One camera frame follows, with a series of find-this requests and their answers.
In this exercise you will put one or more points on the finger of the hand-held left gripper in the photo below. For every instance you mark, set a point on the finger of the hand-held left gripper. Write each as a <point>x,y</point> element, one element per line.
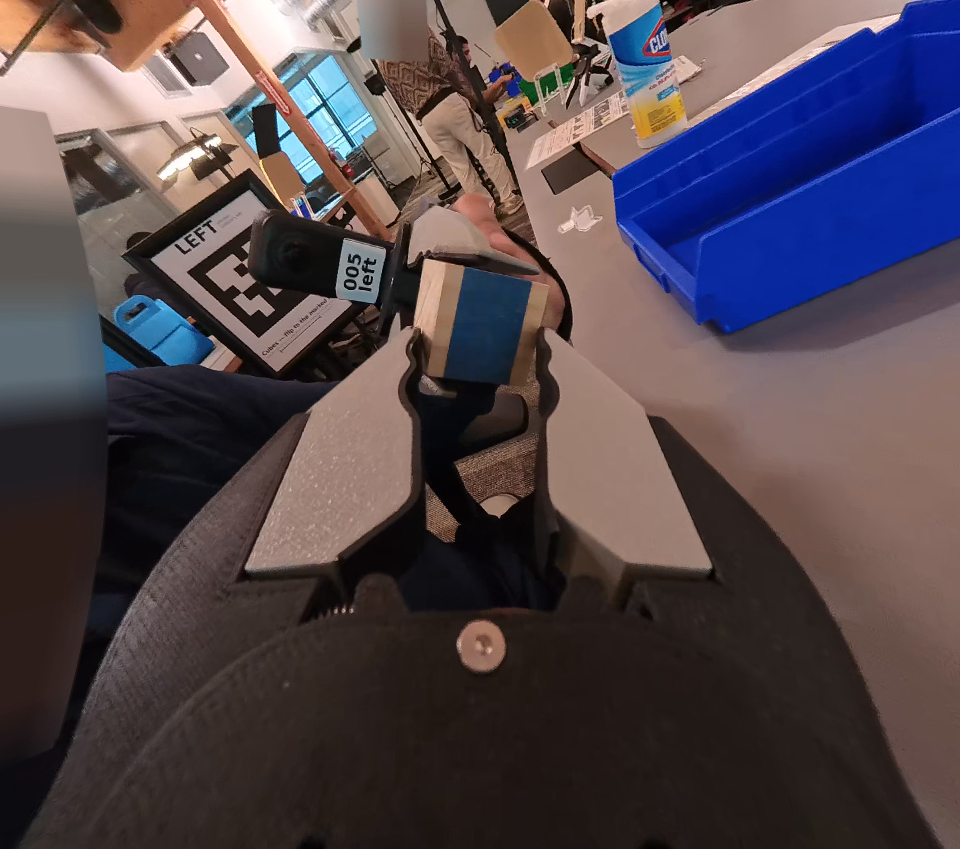
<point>450,234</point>
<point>436,387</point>

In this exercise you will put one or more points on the large glass window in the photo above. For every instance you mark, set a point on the large glass window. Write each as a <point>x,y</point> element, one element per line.
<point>330,99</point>

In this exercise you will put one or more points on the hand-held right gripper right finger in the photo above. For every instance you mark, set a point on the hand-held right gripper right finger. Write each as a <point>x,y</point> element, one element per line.
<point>615,489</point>

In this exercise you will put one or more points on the black and white tool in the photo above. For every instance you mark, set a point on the black and white tool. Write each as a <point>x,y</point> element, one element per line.
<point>589,76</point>

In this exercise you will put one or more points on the black speaker box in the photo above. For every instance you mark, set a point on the black speaker box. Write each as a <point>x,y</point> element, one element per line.
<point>196,58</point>

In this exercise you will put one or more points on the disinfecting wipes canister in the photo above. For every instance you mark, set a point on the disinfecting wipes canister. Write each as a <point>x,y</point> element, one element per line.
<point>649,91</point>

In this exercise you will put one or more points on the white paper sheets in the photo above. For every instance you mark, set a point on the white paper sheets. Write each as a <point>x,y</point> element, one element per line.
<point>787,58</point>

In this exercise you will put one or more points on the clear plastic piece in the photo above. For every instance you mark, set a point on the clear plastic piece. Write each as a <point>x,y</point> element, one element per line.
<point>579,220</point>

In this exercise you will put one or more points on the black framed tag sign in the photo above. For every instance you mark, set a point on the black framed tag sign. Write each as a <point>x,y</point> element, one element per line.
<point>202,264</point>

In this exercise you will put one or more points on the small black display device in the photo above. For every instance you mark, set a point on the small black display device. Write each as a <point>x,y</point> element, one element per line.
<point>519,118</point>

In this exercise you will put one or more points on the person's left hand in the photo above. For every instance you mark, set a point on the person's left hand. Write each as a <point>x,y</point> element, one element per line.
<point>499,230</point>

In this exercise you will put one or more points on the wooden post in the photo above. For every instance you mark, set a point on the wooden post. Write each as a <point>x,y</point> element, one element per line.
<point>315,144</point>

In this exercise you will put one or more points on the blue bag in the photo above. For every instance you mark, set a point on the blue bag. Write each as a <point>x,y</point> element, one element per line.
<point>157,331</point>

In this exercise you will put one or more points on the printed paper sheet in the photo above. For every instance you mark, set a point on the printed paper sheet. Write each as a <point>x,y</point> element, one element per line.
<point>570,129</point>

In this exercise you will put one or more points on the green bin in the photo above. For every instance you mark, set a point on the green bin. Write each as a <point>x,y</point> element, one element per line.
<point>529,93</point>

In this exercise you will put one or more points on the wooden cube with blue tape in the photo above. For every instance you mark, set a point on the wooden cube with blue tape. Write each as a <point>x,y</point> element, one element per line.
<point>487,324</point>

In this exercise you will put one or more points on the studio light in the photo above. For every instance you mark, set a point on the studio light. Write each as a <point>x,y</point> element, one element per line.
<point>196,155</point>

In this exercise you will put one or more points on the black flag panel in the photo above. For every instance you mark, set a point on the black flag panel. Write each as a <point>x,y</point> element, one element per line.
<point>266,129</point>

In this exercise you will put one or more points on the blue plastic bin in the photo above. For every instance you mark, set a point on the blue plastic bin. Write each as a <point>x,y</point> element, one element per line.
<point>787,204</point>

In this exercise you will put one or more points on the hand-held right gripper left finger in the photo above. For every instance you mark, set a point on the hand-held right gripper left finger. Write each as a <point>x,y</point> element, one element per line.
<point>337,489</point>

